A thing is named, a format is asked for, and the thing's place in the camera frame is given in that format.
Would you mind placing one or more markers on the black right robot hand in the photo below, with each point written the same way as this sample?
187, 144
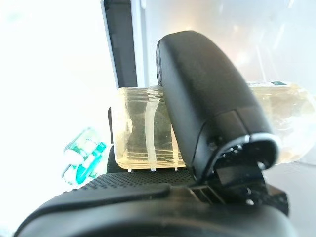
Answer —
197, 93

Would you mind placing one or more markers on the clear bottle of yellow tea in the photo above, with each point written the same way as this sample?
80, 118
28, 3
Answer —
143, 123

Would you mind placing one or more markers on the green and white packet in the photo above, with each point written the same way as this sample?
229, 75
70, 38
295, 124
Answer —
85, 168

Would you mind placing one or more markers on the green white drink bottle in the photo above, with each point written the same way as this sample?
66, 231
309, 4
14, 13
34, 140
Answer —
81, 142

